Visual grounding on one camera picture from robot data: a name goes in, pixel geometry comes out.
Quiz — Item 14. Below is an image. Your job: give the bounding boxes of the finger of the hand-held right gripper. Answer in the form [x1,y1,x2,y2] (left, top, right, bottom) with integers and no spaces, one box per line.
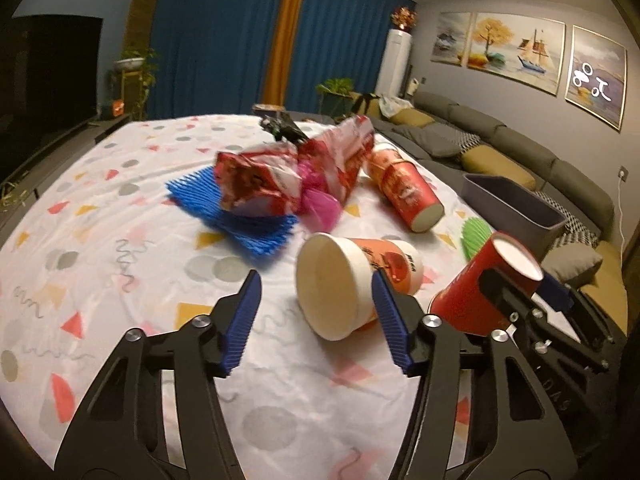
[542,272,623,346]
[479,266,553,356]

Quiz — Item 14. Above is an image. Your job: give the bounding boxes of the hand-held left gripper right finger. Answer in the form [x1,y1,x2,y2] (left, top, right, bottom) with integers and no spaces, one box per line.
[371,267,581,480]

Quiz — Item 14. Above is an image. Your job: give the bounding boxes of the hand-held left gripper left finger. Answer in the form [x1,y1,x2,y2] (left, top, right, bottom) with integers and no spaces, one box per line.
[54,270,262,480]

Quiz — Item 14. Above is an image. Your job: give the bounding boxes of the white orange paper cup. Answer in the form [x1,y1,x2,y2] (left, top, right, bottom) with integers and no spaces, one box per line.
[295,232,425,342]

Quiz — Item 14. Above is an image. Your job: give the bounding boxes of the grey plastic bin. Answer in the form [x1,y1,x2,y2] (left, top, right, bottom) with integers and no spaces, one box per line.
[461,172,568,257]

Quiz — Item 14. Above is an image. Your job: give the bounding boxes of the red printed paper cup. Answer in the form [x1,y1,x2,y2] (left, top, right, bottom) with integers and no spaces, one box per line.
[377,159,446,234]

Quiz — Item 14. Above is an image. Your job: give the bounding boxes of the blue foam fruit net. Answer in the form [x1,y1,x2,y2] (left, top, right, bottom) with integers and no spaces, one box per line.
[165,167,299,259]

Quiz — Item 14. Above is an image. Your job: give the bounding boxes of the red snack bag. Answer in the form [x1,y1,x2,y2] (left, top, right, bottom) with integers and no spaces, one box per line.
[215,141,307,219]

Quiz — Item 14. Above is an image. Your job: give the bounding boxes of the grey cushion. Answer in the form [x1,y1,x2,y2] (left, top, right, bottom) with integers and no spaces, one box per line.
[417,127,464,159]
[542,246,604,286]

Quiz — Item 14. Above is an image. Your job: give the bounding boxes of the yellow sofa seat pad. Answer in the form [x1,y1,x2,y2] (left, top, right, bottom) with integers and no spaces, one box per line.
[575,240,629,336]

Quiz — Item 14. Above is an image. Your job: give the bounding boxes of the green foam fruit net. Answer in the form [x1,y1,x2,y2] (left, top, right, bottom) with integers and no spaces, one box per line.
[460,217,496,261]

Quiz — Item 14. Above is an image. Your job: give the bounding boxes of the large houndstooth cushion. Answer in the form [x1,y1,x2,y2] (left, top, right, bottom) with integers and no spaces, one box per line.
[550,215,601,249]

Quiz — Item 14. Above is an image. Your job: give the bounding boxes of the large yellow cushion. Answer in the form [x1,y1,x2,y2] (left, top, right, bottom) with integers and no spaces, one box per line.
[461,145,537,191]

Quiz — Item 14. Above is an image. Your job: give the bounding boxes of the white patterned tablecloth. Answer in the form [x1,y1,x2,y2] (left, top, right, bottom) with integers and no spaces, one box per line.
[0,114,506,472]

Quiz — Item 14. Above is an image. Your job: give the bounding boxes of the pink plastic bag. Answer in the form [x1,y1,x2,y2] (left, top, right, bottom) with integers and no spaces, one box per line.
[297,160,342,229]

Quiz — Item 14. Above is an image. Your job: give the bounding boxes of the grey sectional sofa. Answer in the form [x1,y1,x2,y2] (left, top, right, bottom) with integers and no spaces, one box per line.
[350,91,632,336]

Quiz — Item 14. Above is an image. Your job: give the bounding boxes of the red white plastic bag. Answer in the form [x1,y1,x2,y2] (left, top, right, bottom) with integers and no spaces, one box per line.
[299,115,376,207]

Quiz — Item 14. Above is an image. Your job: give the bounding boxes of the small yellow cushion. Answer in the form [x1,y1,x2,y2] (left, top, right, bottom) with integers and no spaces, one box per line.
[390,108,436,128]

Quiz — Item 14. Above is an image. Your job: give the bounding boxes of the black crumpled wrapper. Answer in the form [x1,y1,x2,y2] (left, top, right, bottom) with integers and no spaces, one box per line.
[257,115,314,144]

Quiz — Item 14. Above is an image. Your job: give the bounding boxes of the white cloth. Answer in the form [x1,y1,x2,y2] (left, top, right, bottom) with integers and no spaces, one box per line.
[380,95,416,114]

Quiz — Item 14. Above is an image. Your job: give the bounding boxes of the sunset painting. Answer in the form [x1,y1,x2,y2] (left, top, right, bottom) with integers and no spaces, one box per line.
[565,25,628,132]

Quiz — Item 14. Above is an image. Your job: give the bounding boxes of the sailboat painting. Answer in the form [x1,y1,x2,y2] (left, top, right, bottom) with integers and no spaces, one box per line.
[467,12,566,96]

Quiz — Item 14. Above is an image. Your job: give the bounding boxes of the potted green plant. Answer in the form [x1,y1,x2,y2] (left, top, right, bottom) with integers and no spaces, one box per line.
[316,78,356,116]

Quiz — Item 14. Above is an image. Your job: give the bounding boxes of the white standing air conditioner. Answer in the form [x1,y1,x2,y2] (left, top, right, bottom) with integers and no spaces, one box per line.
[376,30,412,98]

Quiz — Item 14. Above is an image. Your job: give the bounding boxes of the dark television cabinet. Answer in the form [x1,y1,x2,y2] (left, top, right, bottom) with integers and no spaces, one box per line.
[0,112,132,202]

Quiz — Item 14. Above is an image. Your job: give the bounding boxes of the small landscape painting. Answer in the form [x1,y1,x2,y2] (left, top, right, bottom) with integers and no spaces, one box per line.
[430,11,473,66]

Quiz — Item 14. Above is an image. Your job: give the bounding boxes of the trailing plant on stand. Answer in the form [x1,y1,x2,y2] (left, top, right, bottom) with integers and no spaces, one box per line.
[112,47,159,121]

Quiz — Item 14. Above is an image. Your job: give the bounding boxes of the blue curtain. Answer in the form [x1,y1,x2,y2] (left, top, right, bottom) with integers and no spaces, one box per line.
[285,0,419,111]
[147,0,292,121]

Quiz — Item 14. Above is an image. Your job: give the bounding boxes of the red artificial flowers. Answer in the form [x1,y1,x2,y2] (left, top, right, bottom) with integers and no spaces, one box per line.
[390,6,418,34]

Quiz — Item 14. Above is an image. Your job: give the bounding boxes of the orange curtain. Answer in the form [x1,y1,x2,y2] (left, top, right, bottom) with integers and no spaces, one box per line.
[262,0,311,109]

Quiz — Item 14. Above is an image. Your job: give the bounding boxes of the black television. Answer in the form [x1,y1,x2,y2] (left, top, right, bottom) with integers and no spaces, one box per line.
[0,15,104,135]

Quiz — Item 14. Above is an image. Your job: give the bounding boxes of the white power cable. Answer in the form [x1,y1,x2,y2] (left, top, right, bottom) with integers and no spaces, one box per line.
[617,178,629,252]

